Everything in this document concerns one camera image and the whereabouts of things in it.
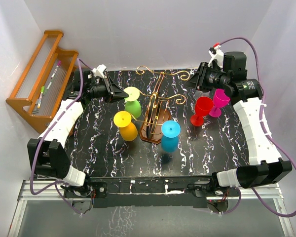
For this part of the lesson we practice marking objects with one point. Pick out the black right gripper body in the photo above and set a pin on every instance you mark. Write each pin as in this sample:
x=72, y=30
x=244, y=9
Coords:
x=211, y=78

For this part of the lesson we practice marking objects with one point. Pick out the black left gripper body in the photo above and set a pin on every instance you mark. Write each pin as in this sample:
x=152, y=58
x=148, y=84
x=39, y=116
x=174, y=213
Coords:
x=100, y=91

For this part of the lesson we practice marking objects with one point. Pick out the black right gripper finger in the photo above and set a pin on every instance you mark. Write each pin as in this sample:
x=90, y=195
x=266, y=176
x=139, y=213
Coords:
x=194, y=83
x=197, y=74

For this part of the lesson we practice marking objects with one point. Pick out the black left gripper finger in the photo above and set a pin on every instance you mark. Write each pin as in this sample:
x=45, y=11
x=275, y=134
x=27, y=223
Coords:
x=113, y=90
x=115, y=98

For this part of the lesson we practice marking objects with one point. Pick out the red wine glass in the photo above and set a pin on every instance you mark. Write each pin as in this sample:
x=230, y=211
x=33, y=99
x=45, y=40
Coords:
x=202, y=108

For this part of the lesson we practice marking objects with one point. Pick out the magenta wine glass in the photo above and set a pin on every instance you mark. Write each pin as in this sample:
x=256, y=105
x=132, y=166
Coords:
x=220, y=100

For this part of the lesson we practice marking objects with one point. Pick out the gold wire wine glass rack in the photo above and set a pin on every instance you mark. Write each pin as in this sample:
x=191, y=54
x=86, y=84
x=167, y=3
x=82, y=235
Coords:
x=156, y=113

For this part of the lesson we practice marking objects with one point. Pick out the clear wine glass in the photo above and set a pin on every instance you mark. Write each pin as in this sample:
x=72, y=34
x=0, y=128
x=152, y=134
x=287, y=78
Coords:
x=204, y=94

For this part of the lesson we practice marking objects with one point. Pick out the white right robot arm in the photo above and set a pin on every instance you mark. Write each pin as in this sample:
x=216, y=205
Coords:
x=227, y=71

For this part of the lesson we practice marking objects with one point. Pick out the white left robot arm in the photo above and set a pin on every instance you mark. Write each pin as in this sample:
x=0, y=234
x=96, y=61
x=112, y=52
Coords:
x=46, y=153

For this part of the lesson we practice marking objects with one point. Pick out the green wine glass cream base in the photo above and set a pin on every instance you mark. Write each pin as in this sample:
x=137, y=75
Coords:
x=132, y=104

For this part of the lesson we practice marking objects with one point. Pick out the orange wine glass yellow base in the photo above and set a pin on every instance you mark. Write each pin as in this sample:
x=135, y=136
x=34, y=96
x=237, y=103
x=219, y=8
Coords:
x=123, y=120

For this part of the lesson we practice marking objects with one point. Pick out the blue wine glass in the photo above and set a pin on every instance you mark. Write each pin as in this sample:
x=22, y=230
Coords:
x=170, y=135

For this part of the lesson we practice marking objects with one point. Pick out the wooden tiered shelf rack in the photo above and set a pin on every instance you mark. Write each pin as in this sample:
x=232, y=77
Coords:
x=37, y=73

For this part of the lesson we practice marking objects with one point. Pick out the purple capped marker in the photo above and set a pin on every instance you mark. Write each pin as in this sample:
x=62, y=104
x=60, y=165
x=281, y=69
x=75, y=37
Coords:
x=57, y=67

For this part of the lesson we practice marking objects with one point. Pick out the green capped marker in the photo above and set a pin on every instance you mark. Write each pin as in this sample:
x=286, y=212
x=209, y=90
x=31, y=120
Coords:
x=42, y=91

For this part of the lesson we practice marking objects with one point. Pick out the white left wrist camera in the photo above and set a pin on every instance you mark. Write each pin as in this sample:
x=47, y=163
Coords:
x=99, y=70

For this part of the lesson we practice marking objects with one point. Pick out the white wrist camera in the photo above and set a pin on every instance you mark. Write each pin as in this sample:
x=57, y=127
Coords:
x=99, y=70
x=216, y=56

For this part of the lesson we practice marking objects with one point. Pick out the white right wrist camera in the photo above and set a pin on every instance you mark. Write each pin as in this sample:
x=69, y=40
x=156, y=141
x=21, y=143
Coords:
x=216, y=56

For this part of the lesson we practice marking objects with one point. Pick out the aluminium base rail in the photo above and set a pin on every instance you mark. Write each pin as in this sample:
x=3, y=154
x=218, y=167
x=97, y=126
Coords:
x=145, y=215

